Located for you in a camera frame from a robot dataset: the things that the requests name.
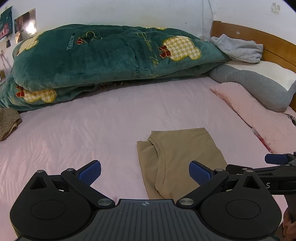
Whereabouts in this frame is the wooden headboard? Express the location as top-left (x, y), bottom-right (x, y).
top-left (211, 20), bottom-right (296, 75)

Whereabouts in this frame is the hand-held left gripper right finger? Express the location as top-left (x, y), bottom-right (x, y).
top-left (177, 161), bottom-right (266, 207)

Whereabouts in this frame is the grey towel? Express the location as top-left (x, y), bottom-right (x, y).
top-left (210, 34), bottom-right (264, 63)

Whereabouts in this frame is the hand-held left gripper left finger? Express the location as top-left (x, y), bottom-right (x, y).
top-left (25, 160), bottom-right (115, 207)

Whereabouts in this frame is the dark wall poster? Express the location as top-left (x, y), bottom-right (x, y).
top-left (0, 6), bottom-right (13, 40)

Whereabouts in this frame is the white wall cable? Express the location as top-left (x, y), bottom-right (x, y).
top-left (201, 0), bottom-right (214, 41)

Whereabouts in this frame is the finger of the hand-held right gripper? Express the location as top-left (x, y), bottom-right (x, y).
top-left (265, 152), bottom-right (296, 167)
top-left (226, 164), bottom-right (281, 177)

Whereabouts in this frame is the glossy wall photo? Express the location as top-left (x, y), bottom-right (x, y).
top-left (14, 9), bottom-right (37, 44)

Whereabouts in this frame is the brown textured cloth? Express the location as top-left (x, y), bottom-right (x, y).
top-left (0, 108), bottom-right (23, 142)

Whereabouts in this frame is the tan shirt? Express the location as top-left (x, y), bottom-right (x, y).
top-left (136, 127), bottom-right (228, 200)

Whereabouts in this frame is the pink bed sheet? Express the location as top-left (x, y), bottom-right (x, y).
top-left (0, 75), bottom-right (296, 241)

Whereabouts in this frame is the pink pillow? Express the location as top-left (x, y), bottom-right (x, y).
top-left (210, 82), bottom-right (296, 154)

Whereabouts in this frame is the person's right hand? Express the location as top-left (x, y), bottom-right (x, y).
top-left (282, 205), bottom-right (296, 241)

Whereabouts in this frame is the grey and white pillow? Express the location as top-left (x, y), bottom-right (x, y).
top-left (209, 61), bottom-right (296, 113)

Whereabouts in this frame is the green printed fleece blanket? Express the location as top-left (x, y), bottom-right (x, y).
top-left (0, 23), bottom-right (232, 111)

